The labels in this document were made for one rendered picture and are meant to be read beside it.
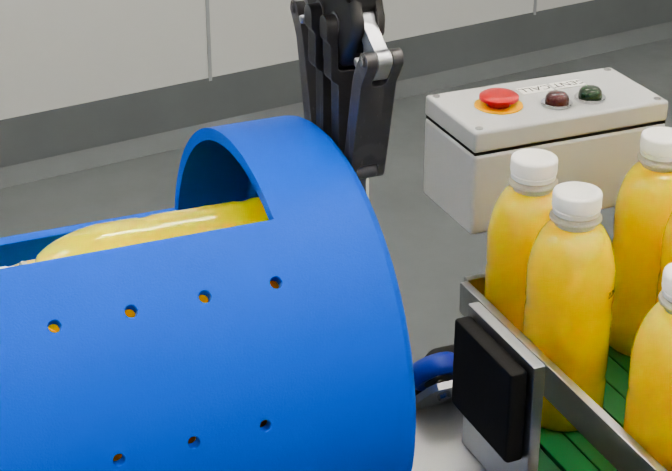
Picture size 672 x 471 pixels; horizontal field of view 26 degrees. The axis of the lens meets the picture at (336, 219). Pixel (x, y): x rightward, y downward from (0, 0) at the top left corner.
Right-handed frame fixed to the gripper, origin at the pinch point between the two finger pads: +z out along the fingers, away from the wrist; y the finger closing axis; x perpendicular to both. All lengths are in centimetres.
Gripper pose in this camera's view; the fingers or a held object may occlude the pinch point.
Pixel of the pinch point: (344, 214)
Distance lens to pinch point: 97.7
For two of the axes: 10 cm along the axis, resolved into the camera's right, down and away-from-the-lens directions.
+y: -3.9, -4.0, 8.3
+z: 0.0, 9.0, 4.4
